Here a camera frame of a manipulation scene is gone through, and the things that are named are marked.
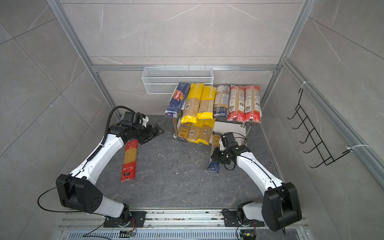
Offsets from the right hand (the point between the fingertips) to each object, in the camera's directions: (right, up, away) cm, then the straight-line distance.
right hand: (213, 155), depth 85 cm
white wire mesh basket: (-32, +49, +15) cm, 60 cm away
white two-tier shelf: (+9, +18, +22) cm, 30 cm away
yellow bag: (-10, +14, +13) cm, 22 cm away
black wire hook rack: (+45, +13, -17) cm, 50 cm away
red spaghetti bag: (-51, -5, +5) cm, 52 cm away
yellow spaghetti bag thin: (-3, +14, +12) cm, 19 cm away
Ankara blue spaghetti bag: (0, -5, -8) cm, 9 cm away
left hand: (-31, +14, -4) cm, 34 cm away
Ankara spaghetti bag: (-17, +17, +16) cm, 29 cm away
